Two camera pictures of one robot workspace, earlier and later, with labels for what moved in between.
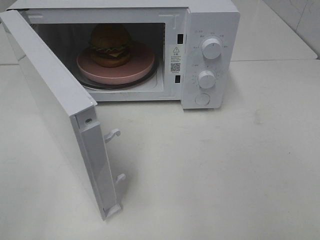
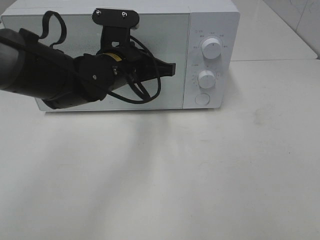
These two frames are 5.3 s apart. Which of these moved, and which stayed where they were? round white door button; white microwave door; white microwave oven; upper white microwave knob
Moved: white microwave door
Stayed: white microwave oven; round white door button; upper white microwave knob
